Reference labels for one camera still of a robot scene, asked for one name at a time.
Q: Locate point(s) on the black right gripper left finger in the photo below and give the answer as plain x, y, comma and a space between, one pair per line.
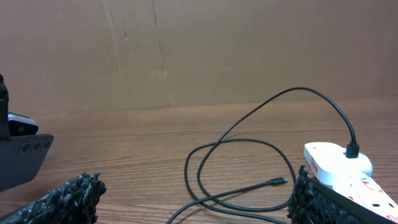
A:
72, 203

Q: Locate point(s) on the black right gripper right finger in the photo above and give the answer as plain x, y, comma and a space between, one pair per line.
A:
312, 202

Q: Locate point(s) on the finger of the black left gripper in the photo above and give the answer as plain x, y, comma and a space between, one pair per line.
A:
5, 134

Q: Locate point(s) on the blue Galaxy smartphone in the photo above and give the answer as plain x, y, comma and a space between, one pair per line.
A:
22, 157

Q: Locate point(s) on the white charger plug adapter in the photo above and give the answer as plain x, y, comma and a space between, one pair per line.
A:
329, 163

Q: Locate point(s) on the white power strip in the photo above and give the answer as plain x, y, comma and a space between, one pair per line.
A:
367, 193

